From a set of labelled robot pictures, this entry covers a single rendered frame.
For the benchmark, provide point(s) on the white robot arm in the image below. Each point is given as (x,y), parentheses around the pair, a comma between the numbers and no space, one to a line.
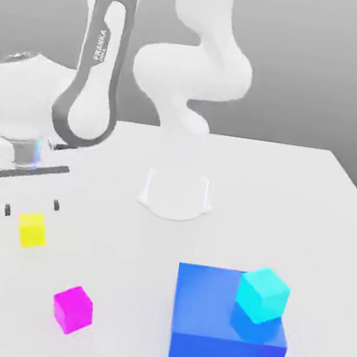
(193,72)

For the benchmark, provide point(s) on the small yellow cube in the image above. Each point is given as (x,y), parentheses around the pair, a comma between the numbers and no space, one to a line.
(32,230)

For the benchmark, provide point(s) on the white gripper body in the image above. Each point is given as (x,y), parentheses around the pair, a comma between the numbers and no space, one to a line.
(26,181)

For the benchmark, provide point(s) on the small magenta cube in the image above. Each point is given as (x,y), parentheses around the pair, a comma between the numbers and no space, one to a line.
(72,309)

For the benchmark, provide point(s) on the large blue box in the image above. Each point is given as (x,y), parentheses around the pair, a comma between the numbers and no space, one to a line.
(200,316)

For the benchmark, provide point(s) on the small cyan cube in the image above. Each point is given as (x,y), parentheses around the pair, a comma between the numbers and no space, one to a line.
(261,294)

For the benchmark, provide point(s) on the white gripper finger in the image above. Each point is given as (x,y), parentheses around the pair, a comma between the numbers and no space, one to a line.
(8,209)
(56,205)

